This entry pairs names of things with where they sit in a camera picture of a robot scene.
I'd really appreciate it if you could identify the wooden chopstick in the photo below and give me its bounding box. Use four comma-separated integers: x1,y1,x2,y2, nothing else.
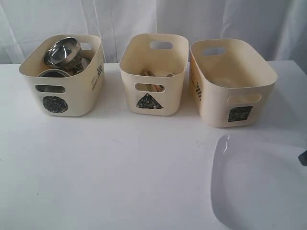
141,69,154,77
145,84,163,92

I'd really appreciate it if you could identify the stainless steel bowl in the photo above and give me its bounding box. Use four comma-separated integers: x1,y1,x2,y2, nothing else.
43,37,82,71

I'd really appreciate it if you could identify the stainless steel mug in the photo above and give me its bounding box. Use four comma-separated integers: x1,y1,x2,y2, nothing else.
35,69,71,93

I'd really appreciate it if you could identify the white square plate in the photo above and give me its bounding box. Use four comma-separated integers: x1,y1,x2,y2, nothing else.
211,135,307,230

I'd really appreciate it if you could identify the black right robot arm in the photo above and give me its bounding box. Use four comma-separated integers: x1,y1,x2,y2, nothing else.
298,150,307,166

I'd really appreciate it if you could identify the cream bin with triangle mark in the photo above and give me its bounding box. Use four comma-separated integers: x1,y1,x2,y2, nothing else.
119,34,189,116

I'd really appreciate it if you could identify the cream bin with circle mark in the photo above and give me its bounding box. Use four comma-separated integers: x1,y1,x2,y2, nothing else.
19,34,105,116

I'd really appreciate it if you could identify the cream bin with square mark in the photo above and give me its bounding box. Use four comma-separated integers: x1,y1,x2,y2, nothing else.
189,39,278,128

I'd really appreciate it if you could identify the white backdrop curtain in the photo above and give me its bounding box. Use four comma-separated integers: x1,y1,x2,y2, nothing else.
0,0,307,70

